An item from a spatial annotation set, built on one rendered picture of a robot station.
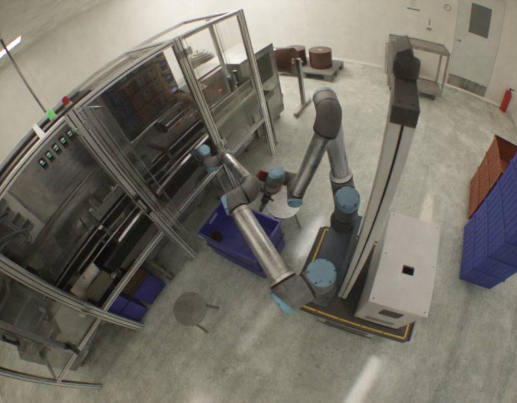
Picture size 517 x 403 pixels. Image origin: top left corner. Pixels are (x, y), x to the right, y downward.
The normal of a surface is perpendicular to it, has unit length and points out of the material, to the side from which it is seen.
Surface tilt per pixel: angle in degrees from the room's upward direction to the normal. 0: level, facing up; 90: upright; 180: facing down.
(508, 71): 90
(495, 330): 0
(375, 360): 0
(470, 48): 90
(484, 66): 90
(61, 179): 90
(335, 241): 0
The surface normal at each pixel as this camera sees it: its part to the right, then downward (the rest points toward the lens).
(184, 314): -0.20, -0.59
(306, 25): -0.54, 0.73
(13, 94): 0.82, 0.33
